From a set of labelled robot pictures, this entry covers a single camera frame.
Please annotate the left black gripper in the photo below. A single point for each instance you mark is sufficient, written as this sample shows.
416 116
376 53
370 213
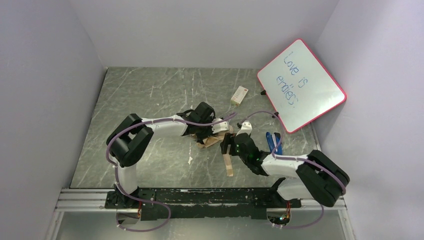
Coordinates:
205 133

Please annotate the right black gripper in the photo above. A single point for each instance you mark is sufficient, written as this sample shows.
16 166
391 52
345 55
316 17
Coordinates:
230 145

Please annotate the beige folding umbrella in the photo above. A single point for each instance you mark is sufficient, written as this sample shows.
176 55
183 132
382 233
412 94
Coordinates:
212 140

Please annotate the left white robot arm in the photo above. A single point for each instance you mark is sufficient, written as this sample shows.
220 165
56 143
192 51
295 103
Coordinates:
128 142

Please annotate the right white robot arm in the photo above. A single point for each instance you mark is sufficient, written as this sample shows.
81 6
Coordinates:
310 176

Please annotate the blue marker pen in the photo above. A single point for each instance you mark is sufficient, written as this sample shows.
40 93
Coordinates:
272 141

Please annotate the small white eraser box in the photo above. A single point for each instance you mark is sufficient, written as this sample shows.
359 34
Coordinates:
239 96

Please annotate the black whiteboard stand clip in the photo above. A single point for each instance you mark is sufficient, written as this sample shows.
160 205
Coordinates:
264 93

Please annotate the pink framed whiteboard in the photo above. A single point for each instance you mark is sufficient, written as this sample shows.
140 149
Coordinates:
299 86

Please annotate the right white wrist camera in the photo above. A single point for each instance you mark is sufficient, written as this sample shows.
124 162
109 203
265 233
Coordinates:
244 128

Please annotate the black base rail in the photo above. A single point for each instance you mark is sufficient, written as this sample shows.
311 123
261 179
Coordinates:
191 203

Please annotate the aluminium frame rail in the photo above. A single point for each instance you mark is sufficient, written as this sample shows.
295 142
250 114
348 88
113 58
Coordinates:
93 200

